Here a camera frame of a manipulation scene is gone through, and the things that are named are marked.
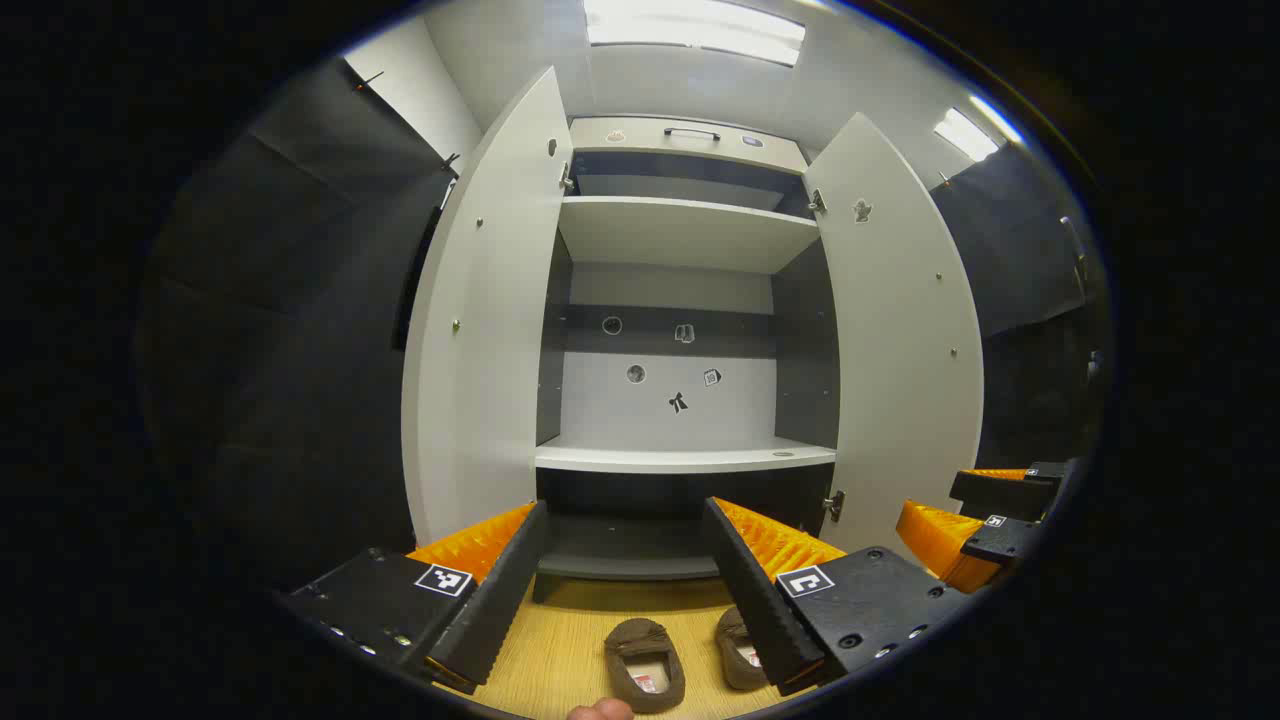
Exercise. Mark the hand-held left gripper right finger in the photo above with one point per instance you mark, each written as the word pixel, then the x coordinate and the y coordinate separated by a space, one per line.
pixel 755 600

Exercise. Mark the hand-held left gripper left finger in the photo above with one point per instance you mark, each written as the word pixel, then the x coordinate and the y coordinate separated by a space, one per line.
pixel 500 600

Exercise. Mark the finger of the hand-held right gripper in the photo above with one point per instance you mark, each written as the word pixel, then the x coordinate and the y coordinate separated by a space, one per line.
pixel 1000 542
pixel 1000 495

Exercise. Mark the brown fluffy shoe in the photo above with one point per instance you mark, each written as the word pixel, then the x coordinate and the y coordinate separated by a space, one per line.
pixel 645 640
pixel 733 635

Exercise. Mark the white shoe cabinet door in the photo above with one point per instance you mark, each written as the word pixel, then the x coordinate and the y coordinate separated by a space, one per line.
pixel 900 350
pixel 490 350

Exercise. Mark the white shoe cabinet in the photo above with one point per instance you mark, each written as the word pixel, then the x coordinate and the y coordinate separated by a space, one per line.
pixel 680 235

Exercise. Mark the small ceiling light panel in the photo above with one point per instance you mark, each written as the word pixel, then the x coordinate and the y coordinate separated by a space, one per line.
pixel 968 135

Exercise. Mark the black backdrop cloth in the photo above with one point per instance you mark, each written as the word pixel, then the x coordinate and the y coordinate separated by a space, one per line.
pixel 300 350

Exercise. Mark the large ceiling light panel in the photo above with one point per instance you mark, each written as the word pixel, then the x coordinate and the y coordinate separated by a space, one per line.
pixel 700 30

